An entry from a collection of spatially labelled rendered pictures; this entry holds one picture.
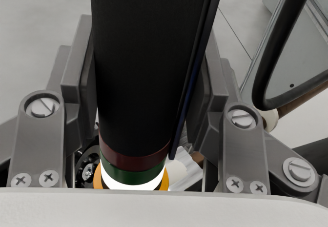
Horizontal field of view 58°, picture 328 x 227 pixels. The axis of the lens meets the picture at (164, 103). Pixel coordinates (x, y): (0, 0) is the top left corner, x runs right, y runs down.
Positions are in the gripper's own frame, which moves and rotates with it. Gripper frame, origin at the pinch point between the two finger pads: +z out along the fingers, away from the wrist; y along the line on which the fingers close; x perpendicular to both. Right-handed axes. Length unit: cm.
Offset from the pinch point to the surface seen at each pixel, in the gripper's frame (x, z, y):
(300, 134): -29.2, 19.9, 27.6
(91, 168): -23.8, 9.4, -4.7
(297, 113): -28.5, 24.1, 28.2
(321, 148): -12.3, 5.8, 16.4
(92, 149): -24.1, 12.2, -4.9
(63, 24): -148, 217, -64
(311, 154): -12.4, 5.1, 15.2
